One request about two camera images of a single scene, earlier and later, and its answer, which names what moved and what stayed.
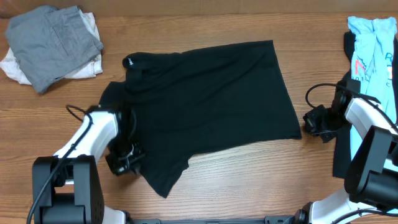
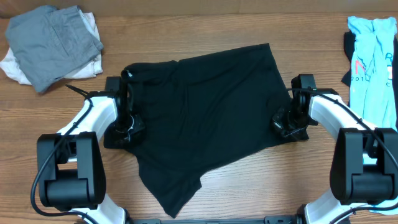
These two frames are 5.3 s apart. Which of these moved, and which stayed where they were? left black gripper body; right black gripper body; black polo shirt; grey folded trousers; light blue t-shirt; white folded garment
Moved: black polo shirt; right black gripper body; left black gripper body
Stayed: grey folded trousers; light blue t-shirt; white folded garment
